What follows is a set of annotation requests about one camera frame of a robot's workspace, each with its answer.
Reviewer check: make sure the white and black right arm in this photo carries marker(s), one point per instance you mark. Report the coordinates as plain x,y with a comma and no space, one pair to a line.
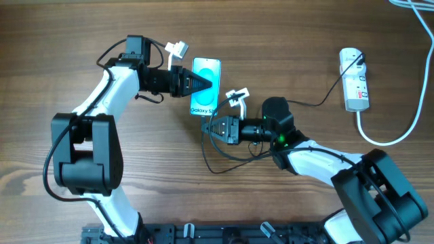
379,203

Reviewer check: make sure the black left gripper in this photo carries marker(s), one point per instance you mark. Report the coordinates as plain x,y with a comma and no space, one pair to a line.
182,91

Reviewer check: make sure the black mounting rail base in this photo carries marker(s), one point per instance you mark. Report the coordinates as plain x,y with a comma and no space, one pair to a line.
298,232

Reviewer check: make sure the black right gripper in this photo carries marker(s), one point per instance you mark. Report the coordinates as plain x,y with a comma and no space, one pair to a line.
232,133

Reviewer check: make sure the white power strip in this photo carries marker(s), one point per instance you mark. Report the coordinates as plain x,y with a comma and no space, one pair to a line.
353,71

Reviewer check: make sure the blue-screen Galaxy smartphone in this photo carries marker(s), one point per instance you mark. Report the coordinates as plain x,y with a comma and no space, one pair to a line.
203,103

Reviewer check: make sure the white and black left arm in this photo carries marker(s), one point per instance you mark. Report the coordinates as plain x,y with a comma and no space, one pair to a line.
86,153

